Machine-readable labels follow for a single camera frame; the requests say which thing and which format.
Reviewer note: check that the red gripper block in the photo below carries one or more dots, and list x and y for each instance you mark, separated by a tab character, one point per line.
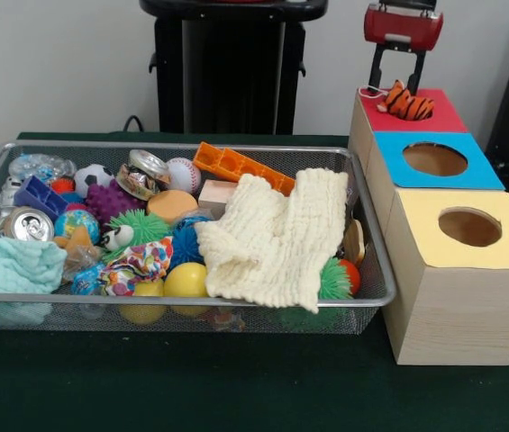
402	29

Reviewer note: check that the orange striped tiger plush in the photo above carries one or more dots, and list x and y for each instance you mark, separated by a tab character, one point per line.
409	105

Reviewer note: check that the clear mesh bin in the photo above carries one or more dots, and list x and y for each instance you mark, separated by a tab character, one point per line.
362	310

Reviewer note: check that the wooden box with three holes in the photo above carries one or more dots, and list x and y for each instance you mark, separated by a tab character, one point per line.
457	315

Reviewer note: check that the orange plastic block tray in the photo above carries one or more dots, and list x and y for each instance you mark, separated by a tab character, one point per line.
231	164

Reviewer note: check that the cream knitted cloth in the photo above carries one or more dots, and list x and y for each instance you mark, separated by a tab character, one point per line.
263	243

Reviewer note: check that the yellow ball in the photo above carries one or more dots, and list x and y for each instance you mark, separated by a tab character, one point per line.
186	280

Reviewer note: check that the green spiky toy with eyes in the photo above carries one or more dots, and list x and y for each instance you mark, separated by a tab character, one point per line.
141	227

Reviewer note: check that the purple bumpy ball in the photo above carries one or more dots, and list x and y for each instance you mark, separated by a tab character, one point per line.
110	200

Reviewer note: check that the colourful patterned cloth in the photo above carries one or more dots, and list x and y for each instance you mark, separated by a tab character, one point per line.
141	265

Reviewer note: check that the small soccer ball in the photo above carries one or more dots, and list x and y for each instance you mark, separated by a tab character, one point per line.
94	180

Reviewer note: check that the small globe ball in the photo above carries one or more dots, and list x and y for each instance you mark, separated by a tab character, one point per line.
76	225

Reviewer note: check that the silver drink can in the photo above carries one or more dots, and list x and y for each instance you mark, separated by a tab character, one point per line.
29	225

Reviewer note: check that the light blue cloth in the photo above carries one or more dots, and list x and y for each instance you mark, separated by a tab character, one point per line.
11	265

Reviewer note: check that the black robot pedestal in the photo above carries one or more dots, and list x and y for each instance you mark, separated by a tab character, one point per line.
168	67

